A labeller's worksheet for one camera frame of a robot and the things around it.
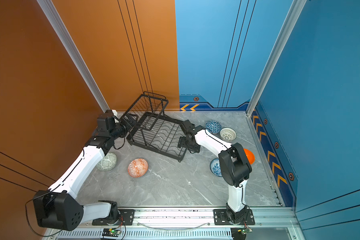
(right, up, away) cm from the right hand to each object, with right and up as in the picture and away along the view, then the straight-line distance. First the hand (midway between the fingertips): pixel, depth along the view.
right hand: (184, 147), depth 92 cm
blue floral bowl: (+19, -12, -3) cm, 22 cm away
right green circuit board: (+29, -36, -23) cm, 51 cm away
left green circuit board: (-35, -37, -21) cm, 55 cm away
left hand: (-26, +18, -12) cm, 34 cm away
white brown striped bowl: (+31, +8, +13) cm, 35 cm away
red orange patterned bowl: (-28, -12, -3) cm, 30 cm away
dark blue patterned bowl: (+22, +13, +17) cm, 30 cm away
